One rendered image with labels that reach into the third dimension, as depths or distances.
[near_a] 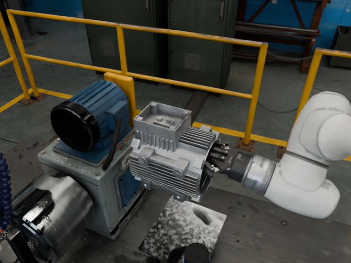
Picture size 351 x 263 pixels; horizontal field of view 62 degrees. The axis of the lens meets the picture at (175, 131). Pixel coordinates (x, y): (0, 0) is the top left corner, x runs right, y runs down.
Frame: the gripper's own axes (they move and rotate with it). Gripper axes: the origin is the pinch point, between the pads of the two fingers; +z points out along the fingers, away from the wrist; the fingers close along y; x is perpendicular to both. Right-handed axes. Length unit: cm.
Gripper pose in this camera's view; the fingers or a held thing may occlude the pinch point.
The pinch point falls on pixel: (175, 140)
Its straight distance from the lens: 79.5
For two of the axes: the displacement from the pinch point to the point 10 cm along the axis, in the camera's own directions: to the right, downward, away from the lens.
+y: -4.4, 5.4, -7.2
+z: -8.9, -3.5, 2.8
